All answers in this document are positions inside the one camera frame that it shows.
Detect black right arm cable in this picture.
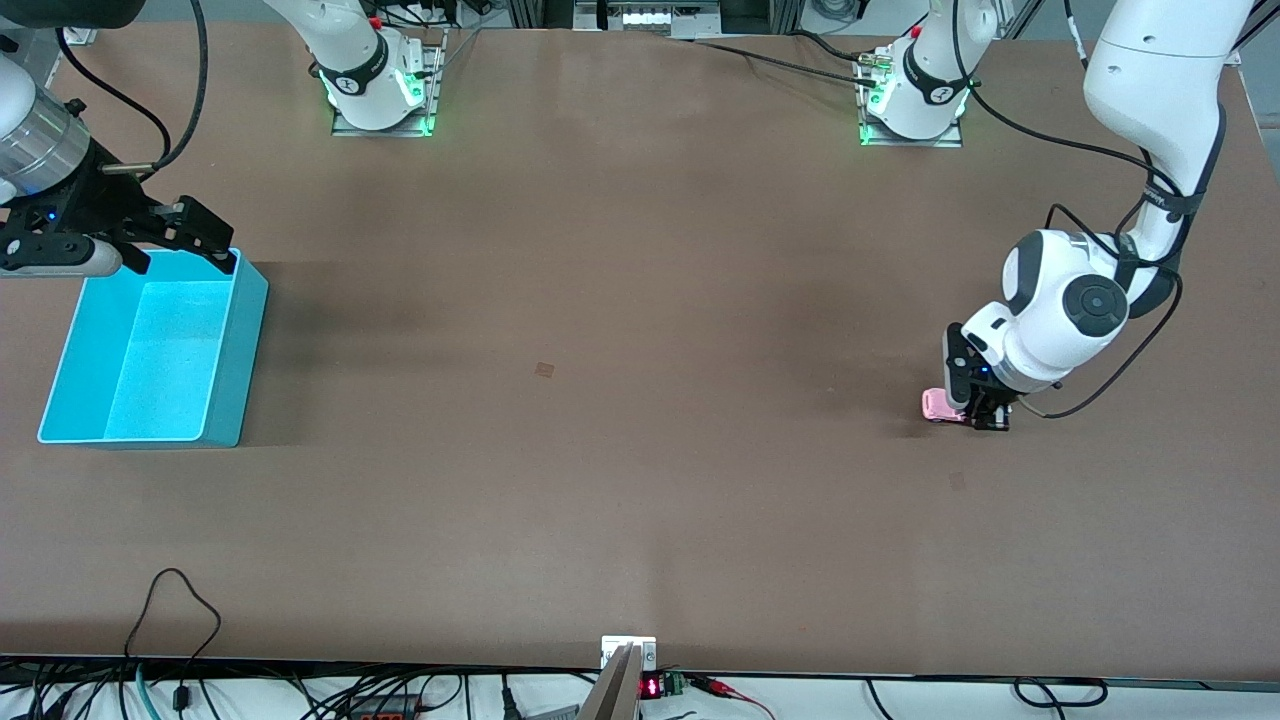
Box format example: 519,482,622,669
55,0,206,181

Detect pink jeep toy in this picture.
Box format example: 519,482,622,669
921,387,971,424

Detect black looped cable with ferrite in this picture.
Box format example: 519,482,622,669
124,568,223,713

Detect black power adapter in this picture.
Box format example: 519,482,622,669
345,692,421,720

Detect white bracket plate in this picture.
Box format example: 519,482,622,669
601,636,657,671

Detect black coiled cable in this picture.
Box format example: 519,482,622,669
1013,678,1109,709

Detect black cable bundle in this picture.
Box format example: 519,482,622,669
385,0,491,29

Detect thin black table cable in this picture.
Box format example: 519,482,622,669
690,40,883,89

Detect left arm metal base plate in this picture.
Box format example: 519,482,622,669
858,50,964,149

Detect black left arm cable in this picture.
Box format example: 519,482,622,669
945,0,1216,419

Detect aluminium frame post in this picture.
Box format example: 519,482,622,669
510,0,576,31

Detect thick black table cable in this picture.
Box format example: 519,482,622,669
790,30,869,61

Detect red clip leads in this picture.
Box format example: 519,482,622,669
690,676,776,719

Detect white lit device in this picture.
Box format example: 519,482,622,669
575,0,721,39

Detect cyan plastic bin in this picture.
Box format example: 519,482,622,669
37,247,270,449

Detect grey metal bar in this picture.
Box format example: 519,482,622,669
578,643,641,720

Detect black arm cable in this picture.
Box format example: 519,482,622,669
55,0,206,181
945,0,1216,419

